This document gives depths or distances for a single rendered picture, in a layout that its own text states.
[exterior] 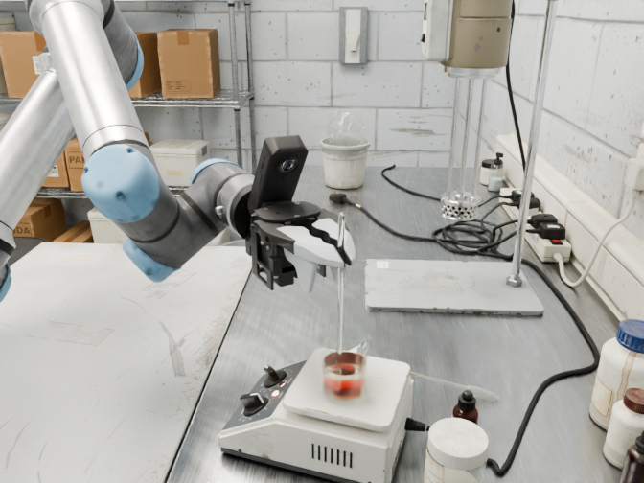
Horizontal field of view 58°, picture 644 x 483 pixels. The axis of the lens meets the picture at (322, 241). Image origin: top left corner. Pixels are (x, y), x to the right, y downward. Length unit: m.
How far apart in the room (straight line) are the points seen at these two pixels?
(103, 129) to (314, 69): 2.35
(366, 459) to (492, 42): 0.62
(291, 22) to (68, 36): 2.24
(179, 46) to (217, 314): 1.90
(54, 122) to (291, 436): 0.59
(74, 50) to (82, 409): 0.45
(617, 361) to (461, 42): 0.50
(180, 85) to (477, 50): 1.98
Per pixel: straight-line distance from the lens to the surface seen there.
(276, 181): 0.66
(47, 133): 0.97
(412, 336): 0.93
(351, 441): 0.63
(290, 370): 0.75
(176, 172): 2.91
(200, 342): 0.93
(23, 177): 0.95
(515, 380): 0.87
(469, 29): 0.94
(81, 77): 0.79
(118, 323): 1.01
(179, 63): 2.76
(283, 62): 3.03
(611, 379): 0.78
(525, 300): 1.06
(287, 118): 3.07
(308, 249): 0.57
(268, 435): 0.67
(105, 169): 0.67
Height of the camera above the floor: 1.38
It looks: 22 degrees down
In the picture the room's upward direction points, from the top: straight up
